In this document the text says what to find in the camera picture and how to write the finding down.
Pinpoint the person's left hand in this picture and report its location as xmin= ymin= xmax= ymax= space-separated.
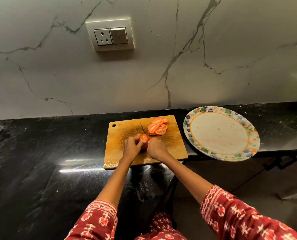
xmin=123 ymin=133 xmax=147 ymax=165

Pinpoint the person's right hand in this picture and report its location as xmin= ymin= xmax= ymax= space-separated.
xmin=146 ymin=138 xmax=171 ymax=163

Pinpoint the pile of tomato slices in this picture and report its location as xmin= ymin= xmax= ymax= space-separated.
xmin=147 ymin=117 xmax=169 ymax=137

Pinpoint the red handled knife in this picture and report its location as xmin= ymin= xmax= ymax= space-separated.
xmin=139 ymin=122 xmax=149 ymax=138

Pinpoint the floral rimmed plate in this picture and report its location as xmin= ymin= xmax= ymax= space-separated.
xmin=183 ymin=106 xmax=261 ymax=162

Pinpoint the person's left forearm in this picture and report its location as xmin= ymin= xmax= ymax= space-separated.
xmin=96 ymin=160 xmax=135 ymax=209

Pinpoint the person's right forearm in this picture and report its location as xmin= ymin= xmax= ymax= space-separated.
xmin=162 ymin=156 xmax=214 ymax=205

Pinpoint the wooden cutting board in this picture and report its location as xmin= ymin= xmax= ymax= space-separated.
xmin=103 ymin=115 xmax=189 ymax=171

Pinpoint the brown lower cabinet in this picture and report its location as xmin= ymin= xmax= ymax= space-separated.
xmin=178 ymin=152 xmax=297 ymax=198

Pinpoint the red patterned tunic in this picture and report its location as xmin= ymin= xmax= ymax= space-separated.
xmin=135 ymin=211 xmax=188 ymax=240

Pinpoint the red patterned left sleeve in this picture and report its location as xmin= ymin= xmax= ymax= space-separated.
xmin=64 ymin=200 xmax=118 ymax=240

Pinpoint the red patterned sleeve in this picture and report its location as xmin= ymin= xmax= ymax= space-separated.
xmin=64 ymin=200 xmax=118 ymax=240
xmin=200 ymin=185 xmax=297 ymax=240

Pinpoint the red patterned right sleeve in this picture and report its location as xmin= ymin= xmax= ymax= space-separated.
xmin=200 ymin=185 xmax=297 ymax=240

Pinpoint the black cabinet handle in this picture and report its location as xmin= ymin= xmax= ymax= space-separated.
xmin=263 ymin=157 xmax=283 ymax=172
xmin=277 ymin=155 xmax=297 ymax=170

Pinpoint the wall socket and switch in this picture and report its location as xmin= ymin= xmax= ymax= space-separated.
xmin=85 ymin=18 xmax=135 ymax=52

